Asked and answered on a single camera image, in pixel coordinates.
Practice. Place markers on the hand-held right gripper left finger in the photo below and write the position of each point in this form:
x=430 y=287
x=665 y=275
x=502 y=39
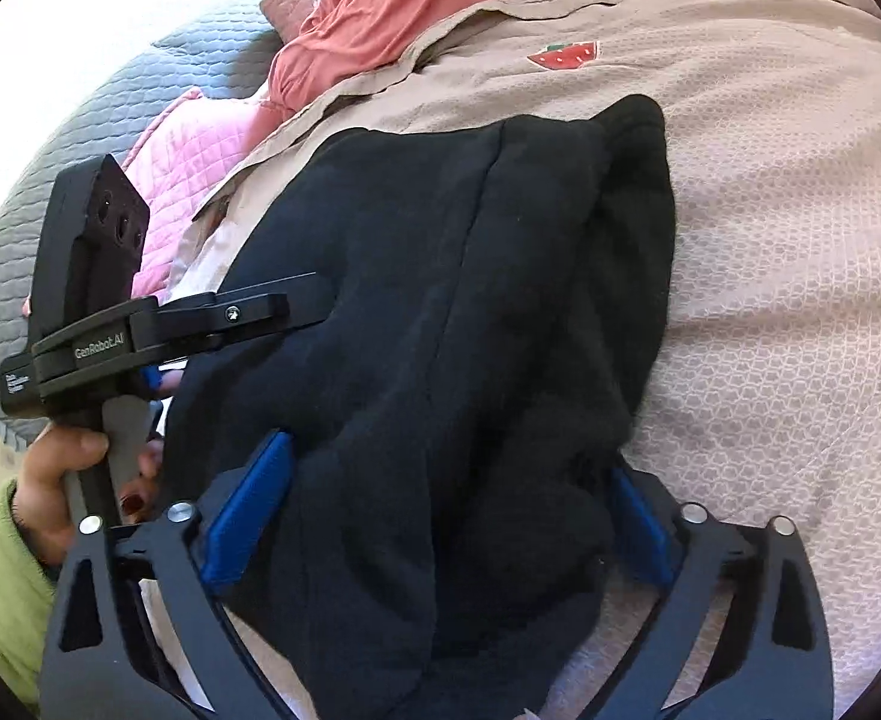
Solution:
x=249 y=510

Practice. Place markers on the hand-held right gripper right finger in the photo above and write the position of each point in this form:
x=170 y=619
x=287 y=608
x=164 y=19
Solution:
x=643 y=525

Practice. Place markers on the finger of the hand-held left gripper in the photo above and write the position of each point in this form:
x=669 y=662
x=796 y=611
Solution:
x=245 y=311
x=153 y=379

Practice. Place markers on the black garment with orange print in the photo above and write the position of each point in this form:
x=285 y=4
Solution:
x=448 y=315

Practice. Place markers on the person's left forearm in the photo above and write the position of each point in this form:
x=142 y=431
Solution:
x=2 y=600

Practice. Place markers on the person's left hand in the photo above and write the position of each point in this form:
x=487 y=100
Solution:
x=43 y=487

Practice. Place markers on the grey quilted blanket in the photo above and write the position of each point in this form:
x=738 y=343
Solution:
x=58 y=165

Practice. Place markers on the pink quilted pillow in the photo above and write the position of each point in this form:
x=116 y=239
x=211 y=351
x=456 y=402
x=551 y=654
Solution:
x=185 y=142

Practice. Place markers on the beige strawberry print bedsheet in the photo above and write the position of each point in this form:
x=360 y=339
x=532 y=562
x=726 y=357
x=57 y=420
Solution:
x=770 y=277

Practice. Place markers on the pale pink quilted cushion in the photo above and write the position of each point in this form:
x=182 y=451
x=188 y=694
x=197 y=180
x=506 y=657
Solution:
x=290 y=7

